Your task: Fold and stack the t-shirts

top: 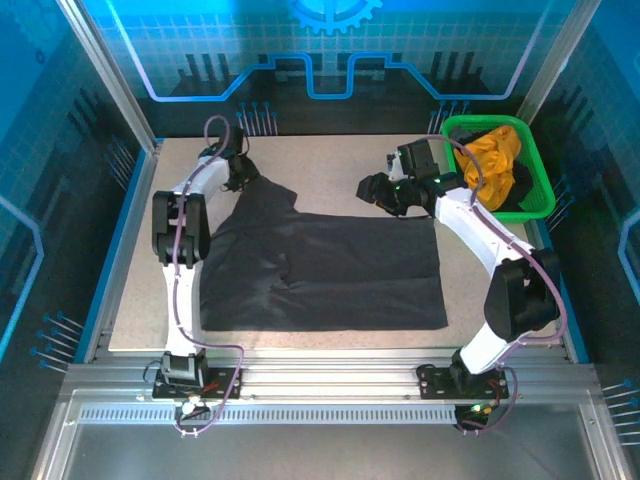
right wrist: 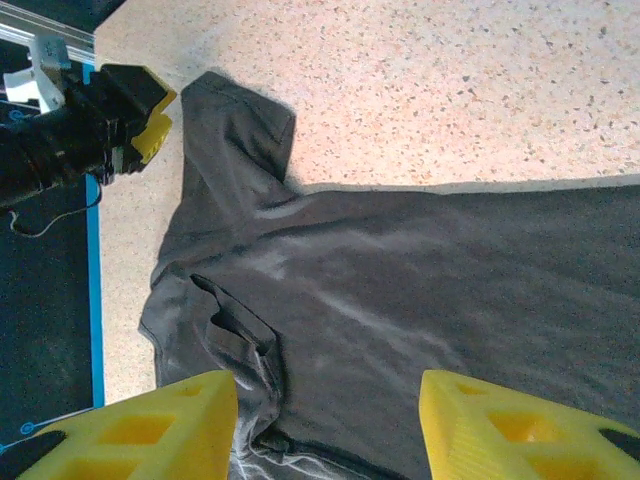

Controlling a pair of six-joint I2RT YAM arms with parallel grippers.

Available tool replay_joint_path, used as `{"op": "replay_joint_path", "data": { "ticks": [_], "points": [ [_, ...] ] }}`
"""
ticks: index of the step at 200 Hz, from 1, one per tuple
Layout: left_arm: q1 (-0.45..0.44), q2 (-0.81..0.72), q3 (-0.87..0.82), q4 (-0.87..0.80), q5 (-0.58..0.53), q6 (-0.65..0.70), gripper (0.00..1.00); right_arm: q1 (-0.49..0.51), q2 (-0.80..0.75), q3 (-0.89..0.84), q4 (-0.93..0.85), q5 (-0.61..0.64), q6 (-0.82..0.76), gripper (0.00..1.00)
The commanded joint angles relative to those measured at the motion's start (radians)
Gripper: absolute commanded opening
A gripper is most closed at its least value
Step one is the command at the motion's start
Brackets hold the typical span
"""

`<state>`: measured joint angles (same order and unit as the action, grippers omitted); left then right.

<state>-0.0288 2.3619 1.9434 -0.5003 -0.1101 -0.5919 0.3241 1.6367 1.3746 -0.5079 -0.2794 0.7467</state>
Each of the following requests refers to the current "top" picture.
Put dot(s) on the dark grey t-shirt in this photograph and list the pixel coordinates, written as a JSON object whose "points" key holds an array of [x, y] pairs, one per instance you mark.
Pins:
{"points": [[340, 270]]}

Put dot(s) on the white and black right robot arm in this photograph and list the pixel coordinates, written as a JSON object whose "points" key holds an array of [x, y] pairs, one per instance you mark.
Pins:
{"points": [[475, 235]]}

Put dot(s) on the black t-shirt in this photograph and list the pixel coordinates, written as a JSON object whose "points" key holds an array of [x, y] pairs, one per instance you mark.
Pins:
{"points": [[524, 182]]}

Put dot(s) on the aluminium lower frame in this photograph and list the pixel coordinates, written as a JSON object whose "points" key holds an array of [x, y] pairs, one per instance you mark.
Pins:
{"points": [[320, 428]]}

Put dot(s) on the green plastic basket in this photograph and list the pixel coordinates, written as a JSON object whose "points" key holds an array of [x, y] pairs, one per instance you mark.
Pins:
{"points": [[542, 190]]}

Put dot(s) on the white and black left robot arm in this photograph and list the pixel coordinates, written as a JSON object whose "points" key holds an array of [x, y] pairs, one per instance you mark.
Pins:
{"points": [[182, 300]]}

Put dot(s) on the aluminium mounting rail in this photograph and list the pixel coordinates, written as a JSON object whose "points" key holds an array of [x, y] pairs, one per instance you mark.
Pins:
{"points": [[325, 375]]}

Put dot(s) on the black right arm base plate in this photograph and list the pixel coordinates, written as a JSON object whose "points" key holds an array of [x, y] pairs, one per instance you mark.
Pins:
{"points": [[435, 382]]}

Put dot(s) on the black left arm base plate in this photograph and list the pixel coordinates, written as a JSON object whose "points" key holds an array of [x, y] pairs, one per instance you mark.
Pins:
{"points": [[220, 385]]}

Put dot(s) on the aluminium frame post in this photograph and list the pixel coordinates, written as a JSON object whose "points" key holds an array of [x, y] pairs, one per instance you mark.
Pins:
{"points": [[560, 55], [100, 55]]}

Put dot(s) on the orange t-shirt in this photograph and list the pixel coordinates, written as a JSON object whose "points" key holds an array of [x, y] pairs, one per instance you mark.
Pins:
{"points": [[495, 160]]}

